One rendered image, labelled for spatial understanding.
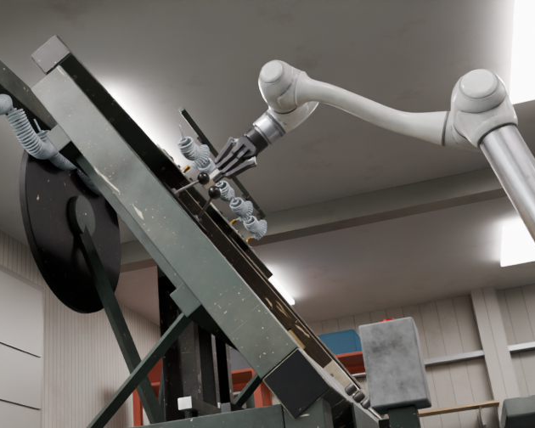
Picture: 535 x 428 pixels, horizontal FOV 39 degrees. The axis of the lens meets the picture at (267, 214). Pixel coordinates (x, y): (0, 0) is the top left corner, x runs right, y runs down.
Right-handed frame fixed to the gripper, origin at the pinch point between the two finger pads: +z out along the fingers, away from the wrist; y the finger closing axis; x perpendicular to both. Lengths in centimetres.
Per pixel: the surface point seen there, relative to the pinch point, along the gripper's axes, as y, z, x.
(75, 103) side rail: 26.1, 14.5, 35.4
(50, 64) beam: 43, 13, 36
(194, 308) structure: -42, 24, 29
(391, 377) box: -88, 0, 35
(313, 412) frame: -82, 18, 35
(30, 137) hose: 74, 39, -16
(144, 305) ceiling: 296, 147, -596
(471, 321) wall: 70, -140, -801
